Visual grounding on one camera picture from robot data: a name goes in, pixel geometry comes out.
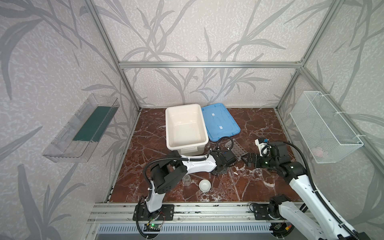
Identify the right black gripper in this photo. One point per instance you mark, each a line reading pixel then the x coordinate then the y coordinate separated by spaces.
pixel 255 160

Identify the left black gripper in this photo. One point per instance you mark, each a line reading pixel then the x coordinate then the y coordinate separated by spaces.
pixel 226 159

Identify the clear test tube rack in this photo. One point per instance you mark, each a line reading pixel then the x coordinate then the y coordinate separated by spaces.
pixel 238 150

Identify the small clear beaker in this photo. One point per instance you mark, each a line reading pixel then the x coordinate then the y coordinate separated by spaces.
pixel 187 180

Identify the white plastic bin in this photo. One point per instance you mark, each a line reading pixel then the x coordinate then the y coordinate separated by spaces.
pixel 186 131

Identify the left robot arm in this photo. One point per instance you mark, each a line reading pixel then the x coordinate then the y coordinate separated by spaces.
pixel 164 174

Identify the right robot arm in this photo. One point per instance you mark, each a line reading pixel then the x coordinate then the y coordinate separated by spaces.
pixel 317 219

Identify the white ceramic bowl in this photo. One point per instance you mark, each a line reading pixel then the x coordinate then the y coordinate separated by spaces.
pixel 205 185

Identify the blue plastic lid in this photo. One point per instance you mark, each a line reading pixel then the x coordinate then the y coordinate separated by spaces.
pixel 219 122

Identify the right circuit board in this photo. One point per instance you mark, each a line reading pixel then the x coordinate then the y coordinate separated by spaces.
pixel 281 228

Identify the green circuit board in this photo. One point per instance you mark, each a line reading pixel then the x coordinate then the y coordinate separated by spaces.
pixel 152 227

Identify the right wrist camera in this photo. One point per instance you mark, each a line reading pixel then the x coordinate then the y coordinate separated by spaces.
pixel 263 146

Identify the white wire basket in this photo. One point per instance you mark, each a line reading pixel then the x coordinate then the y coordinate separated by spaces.
pixel 325 131

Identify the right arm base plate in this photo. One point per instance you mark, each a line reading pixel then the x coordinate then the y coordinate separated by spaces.
pixel 260 211

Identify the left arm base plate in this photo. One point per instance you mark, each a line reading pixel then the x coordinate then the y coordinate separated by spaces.
pixel 141 213

